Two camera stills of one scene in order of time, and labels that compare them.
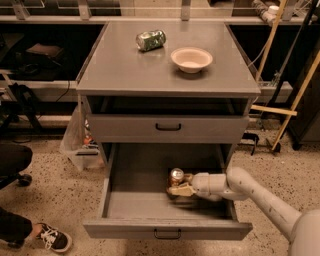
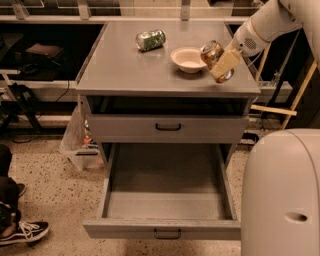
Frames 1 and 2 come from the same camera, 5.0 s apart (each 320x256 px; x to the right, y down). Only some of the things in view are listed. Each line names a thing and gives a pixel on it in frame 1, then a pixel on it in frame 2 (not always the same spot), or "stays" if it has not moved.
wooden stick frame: [293, 111] stays
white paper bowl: [191, 60] stays
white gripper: [201, 184] -> [246, 39]
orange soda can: [176, 178] -> [211, 51]
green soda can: [148, 40] stays
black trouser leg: [14, 158] -> [10, 193]
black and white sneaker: [52, 238] -> [22, 232]
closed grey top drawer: [168, 129] stays
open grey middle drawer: [137, 204] stays
